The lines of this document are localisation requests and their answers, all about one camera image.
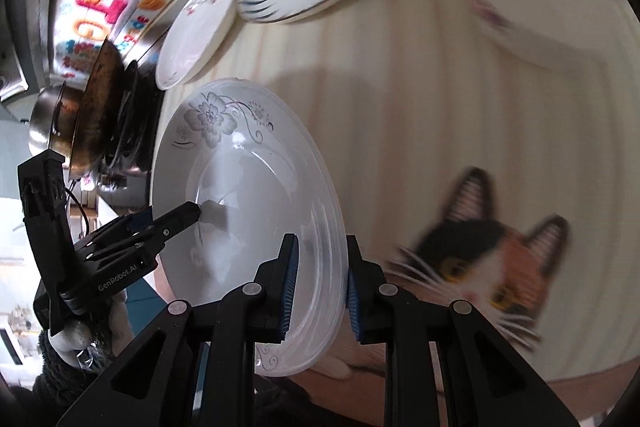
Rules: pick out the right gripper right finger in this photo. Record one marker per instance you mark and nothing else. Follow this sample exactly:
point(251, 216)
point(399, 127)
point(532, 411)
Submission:
point(380, 311)

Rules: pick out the striped cat table mat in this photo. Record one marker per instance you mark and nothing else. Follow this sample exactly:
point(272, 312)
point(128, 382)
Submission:
point(402, 95)

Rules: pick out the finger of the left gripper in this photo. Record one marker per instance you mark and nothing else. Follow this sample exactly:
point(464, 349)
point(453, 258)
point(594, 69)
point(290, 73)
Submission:
point(125, 226)
point(153, 237)

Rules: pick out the white plate pink floral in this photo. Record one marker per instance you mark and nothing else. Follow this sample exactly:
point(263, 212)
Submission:
point(192, 40)

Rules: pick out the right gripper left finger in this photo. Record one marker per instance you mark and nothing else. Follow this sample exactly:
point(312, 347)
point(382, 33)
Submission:
point(255, 317)

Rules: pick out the steel pot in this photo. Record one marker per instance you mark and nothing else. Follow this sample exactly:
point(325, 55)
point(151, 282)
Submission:
point(53, 120)

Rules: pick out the colourful fridge magnets panel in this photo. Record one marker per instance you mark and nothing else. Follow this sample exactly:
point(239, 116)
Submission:
point(81, 26)

